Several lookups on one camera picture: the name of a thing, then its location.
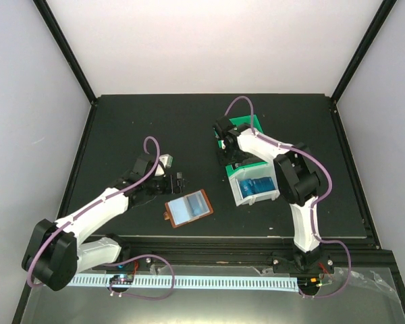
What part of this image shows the left circuit board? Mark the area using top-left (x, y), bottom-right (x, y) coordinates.
top-left (110, 274), bottom-right (134, 285)

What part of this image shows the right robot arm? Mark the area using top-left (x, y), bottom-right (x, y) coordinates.
top-left (213, 116), bottom-right (321, 272)

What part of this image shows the black frame post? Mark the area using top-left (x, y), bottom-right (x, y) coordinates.
top-left (32, 0), bottom-right (98, 106)
top-left (329, 0), bottom-right (399, 102)

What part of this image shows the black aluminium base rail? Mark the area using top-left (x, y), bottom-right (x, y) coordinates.
top-left (108, 234), bottom-right (399, 272)

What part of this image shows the green upper bin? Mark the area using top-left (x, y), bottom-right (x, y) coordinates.
top-left (213, 115), bottom-right (263, 149)

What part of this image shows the brown leather card holder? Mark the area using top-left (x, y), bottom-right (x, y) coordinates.
top-left (163, 190), bottom-right (213, 228)

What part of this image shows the white bin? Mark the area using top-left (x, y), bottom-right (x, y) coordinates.
top-left (225, 163), bottom-right (280, 207)

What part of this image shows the left black frame post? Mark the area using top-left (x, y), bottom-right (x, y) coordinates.
top-left (32, 0), bottom-right (98, 106)

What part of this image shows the blue credit card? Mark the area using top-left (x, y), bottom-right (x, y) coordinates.
top-left (186, 191), bottom-right (210, 217)

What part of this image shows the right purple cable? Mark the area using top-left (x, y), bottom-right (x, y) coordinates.
top-left (225, 96), bottom-right (352, 267)

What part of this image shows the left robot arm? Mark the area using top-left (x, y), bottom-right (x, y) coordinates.
top-left (22, 153), bottom-right (183, 291)

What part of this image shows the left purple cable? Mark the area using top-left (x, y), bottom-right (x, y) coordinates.
top-left (26, 136), bottom-right (161, 288)

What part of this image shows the circuit board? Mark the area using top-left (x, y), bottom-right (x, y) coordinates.
top-left (302, 277), bottom-right (333, 288)
top-left (110, 274), bottom-right (134, 285)

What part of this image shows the right black frame post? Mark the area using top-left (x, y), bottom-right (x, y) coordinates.
top-left (329, 0), bottom-right (399, 102)

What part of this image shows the green middle bin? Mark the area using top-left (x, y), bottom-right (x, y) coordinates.
top-left (225, 157), bottom-right (267, 177)

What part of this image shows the white slotted cable duct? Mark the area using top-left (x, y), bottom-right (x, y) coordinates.
top-left (68, 273), bottom-right (299, 292)

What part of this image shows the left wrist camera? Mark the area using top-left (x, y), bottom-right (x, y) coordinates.
top-left (155, 154), bottom-right (173, 176)

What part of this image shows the right circuit board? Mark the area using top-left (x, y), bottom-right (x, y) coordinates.
top-left (302, 277), bottom-right (333, 288)

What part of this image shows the green bin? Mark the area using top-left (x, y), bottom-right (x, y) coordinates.
top-left (213, 115), bottom-right (263, 149)
top-left (225, 157), bottom-right (267, 177)

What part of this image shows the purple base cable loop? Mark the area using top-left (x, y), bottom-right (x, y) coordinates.
top-left (108, 253), bottom-right (176, 301)

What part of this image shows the blue cards stack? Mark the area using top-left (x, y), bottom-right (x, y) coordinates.
top-left (238, 177), bottom-right (275, 198)

